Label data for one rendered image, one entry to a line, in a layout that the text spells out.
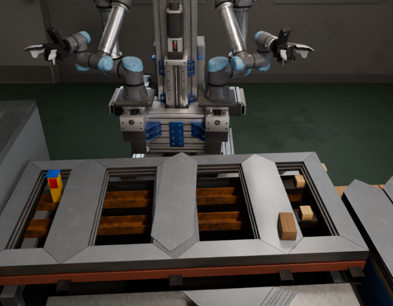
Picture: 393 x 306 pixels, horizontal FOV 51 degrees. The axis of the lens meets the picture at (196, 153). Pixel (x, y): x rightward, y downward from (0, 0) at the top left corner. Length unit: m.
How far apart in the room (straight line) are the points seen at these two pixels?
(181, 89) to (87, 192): 0.91
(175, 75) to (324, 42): 3.16
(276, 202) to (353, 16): 3.77
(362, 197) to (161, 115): 1.22
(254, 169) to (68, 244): 0.98
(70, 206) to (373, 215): 1.38
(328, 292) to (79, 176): 1.28
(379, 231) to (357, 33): 3.82
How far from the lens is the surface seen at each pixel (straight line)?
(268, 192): 2.00
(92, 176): 2.14
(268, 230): 1.79
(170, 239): 1.73
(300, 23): 5.27
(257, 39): 2.19
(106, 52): 2.21
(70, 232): 1.84
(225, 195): 2.25
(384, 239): 1.91
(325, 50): 5.45
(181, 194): 1.95
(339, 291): 1.79
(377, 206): 2.08
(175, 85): 2.56
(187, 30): 2.49
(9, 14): 5.57
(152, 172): 2.17
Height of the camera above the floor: 2.08
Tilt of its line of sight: 33 degrees down
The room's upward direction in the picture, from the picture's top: straight up
